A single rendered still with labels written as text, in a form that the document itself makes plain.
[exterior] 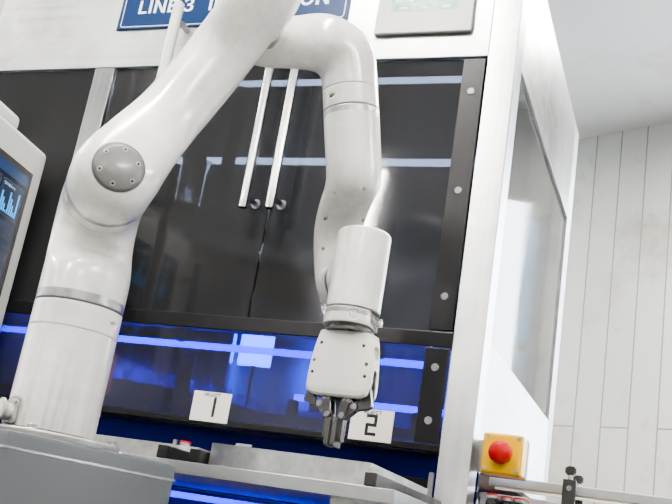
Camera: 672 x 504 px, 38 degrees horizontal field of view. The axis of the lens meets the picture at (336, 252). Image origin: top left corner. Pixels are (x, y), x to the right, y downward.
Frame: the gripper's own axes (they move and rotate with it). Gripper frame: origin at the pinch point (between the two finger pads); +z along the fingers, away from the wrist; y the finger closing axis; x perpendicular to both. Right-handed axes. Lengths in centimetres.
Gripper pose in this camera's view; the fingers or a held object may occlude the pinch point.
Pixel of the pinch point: (333, 433)
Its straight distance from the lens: 144.5
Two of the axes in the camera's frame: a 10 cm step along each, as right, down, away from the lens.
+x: -3.2, -3.3, -8.9
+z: -1.6, 9.4, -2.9
